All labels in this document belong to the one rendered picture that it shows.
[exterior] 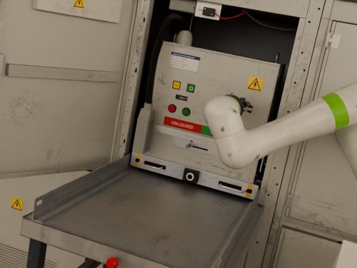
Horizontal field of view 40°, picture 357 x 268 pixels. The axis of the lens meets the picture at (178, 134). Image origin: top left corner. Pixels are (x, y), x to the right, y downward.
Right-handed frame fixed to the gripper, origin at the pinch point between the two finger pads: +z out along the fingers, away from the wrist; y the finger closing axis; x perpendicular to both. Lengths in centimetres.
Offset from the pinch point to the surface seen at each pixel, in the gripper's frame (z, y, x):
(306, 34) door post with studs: 2.2, 17.6, 28.6
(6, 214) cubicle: 1, -96, -74
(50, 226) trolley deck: -66, -36, -38
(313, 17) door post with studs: 2.2, 18.8, 34.7
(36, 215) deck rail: -64, -42, -37
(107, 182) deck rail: -20, -40, -38
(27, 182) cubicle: 1, -87, -56
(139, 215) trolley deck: -39, -19, -38
